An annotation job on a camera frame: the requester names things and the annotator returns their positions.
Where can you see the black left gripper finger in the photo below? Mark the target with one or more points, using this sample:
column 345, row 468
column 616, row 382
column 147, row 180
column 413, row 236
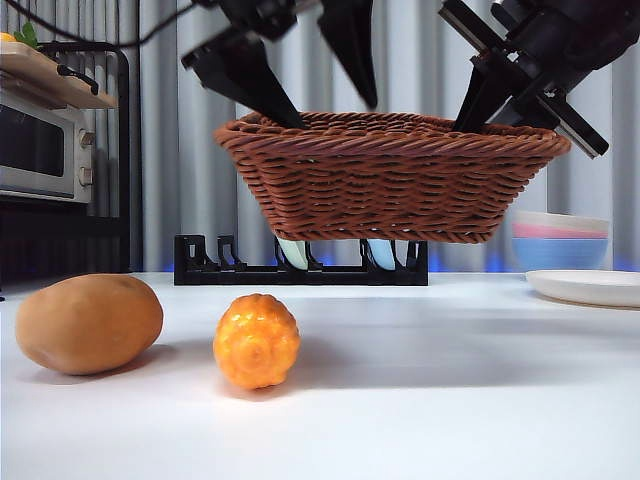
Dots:
column 352, row 45
column 250, row 80

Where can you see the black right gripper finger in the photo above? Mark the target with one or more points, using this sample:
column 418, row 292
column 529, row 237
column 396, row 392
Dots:
column 522, row 110
column 472, row 97

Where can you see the brown wicker basket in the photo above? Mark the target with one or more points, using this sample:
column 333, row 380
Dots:
column 390, row 180

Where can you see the orange corn cob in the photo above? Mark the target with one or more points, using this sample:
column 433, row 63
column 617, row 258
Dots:
column 256, row 342

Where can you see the brown potato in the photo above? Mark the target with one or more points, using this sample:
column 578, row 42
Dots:
column 87, row 325

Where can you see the grey pleated curtain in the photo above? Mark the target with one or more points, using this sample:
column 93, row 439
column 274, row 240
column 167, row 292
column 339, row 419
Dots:
column 415, row 60

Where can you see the cream bowl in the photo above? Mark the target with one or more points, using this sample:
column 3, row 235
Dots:
column 560, row 220

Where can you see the pink bowl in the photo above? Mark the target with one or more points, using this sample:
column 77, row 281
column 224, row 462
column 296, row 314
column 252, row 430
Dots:
column 560, row 232

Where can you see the blue bowl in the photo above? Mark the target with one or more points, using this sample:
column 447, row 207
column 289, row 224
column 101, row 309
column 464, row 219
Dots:
column 560, row 255

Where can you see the pale green plate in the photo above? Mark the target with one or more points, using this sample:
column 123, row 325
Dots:
column 292, row 255

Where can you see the light blue plate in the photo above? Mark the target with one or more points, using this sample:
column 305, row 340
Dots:
column 382, row 254

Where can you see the white plate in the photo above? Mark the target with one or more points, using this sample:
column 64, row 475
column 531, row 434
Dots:
column 585, row 287

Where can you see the black dish rack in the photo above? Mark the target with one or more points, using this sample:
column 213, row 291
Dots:
column 210, row 272

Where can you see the silver toaster oven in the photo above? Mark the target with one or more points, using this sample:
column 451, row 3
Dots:
column 40, row 150

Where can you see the green leaf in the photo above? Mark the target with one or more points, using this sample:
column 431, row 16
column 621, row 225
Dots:
column 27, row 35

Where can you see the orange fruit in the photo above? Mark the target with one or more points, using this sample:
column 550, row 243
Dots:
column 6, row 37

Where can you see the black metal shelf frame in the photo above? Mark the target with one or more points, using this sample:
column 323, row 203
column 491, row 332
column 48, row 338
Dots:
column 125, row 150

